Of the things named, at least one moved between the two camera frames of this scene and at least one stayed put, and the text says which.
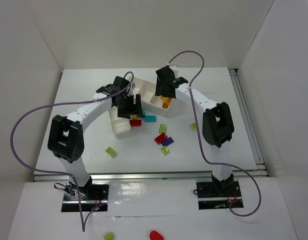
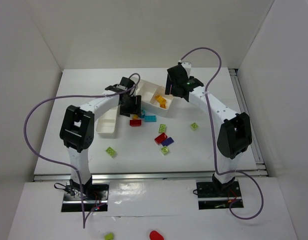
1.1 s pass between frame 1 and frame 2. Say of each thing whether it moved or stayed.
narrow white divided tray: moved
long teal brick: stayed
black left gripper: stayed
